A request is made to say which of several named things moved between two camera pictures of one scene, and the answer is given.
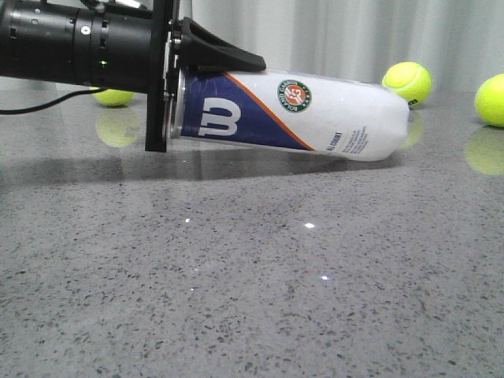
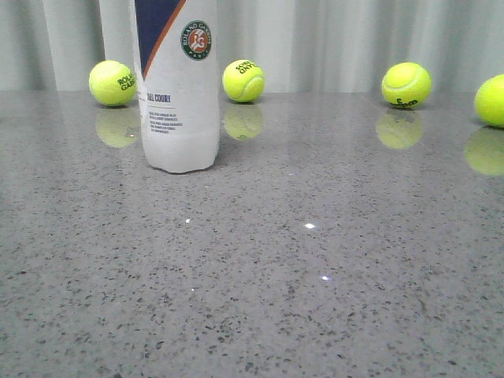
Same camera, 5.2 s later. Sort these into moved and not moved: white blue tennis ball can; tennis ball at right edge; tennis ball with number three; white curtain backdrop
Moved: white blue tennis ball can
Not moved: tennis ball at right edge; white curtain backdrop; tennis ball with number three
